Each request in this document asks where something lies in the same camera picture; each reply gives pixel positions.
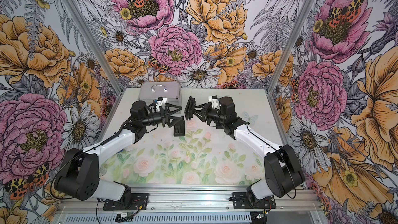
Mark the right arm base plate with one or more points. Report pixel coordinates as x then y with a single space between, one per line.
240 200

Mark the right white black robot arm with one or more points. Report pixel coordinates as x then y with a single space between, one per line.
282 169

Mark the right aluminium corner post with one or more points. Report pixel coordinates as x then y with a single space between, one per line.
299 23

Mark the silver aluminium case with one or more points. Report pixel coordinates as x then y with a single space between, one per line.
152 91

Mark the black phone stand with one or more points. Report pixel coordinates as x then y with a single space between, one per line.
190 107
179 127

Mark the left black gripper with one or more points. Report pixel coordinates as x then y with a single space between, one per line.
166 118

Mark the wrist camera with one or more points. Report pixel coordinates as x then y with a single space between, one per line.
214 101
160 102

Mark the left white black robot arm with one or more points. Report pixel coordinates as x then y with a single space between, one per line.
79 175

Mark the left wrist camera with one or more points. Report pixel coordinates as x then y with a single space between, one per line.
160 102

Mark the aluminium front rail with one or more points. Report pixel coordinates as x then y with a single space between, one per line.
194 198

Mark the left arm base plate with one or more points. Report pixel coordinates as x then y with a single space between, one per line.
136 200

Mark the left aluminium corner post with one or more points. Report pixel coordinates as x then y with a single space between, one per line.
78 18

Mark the aluminium corner post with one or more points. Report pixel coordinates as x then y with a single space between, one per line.
78 18
299 23

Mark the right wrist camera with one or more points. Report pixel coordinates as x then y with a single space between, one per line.
214 101

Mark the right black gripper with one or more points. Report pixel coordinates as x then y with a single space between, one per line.
205 108

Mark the small circuit board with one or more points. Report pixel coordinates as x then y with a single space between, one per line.
124 217

